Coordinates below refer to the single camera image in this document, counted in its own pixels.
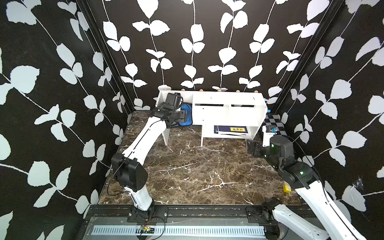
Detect grey microfibre cloth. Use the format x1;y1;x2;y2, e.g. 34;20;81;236
179;103;193;127

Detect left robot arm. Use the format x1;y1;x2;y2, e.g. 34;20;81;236
111;93;187;215

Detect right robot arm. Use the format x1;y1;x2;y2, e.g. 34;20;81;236
247;135;365;240

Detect white wooden bookshelf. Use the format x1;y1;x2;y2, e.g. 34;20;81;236
156;89;268;140

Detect black white checkerboard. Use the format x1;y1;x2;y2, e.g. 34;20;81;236
261;113;287;136

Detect small yellow wooden block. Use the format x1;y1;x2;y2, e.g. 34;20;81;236
283;181;292;193

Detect dark blue book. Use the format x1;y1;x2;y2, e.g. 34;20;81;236
214;126;248;136

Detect small circuit board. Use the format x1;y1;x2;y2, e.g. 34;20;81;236
139;226;155;235

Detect white perforated strip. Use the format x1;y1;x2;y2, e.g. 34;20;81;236
91;225;265;238

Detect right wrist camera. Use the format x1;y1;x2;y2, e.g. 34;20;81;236
262;125;277;148

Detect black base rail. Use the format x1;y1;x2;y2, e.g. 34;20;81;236
86;205;277;226

